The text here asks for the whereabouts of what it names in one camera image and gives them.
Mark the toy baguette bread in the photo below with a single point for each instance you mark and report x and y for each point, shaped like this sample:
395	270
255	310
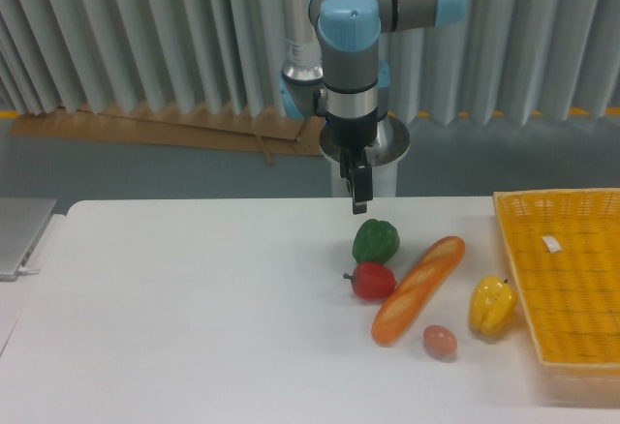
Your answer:
403	307

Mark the red toy bell pepper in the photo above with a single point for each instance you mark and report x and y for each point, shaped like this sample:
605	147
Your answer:
371	281

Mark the white label tag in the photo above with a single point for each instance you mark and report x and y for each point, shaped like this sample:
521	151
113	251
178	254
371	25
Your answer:
552	244

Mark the yellow toy bell pepper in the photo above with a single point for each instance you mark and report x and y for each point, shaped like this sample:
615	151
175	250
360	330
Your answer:
492	304

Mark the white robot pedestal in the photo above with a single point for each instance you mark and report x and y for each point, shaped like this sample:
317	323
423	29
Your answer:
389	148

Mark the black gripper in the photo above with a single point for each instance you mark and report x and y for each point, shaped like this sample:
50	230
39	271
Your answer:
354	134

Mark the grey pleated curtain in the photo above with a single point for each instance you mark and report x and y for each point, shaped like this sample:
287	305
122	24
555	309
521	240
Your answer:
517	57

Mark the silver laptop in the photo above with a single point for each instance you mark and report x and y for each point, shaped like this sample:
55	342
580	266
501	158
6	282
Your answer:
23	222

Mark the yellow woven basket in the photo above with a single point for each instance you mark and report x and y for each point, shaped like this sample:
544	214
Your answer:
570	299

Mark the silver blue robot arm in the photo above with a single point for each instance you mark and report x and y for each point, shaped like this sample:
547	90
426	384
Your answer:
333	70

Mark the brown cardboard sheet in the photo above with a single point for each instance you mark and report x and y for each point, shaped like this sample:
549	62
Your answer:
84	125

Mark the green toy bell pepper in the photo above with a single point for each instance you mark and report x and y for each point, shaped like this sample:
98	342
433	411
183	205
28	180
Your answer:
375	241

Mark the brown toy egg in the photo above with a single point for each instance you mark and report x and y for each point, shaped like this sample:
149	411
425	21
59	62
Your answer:
439	340

